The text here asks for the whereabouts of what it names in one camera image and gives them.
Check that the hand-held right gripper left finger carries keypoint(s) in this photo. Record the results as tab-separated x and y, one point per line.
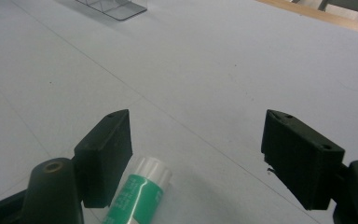
102	158

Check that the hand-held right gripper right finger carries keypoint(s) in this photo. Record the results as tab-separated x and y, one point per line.
301	161

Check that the green and white tube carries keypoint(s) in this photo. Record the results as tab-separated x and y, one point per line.
140	196

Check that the clear plastic organizer box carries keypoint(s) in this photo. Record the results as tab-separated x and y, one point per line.
115	7

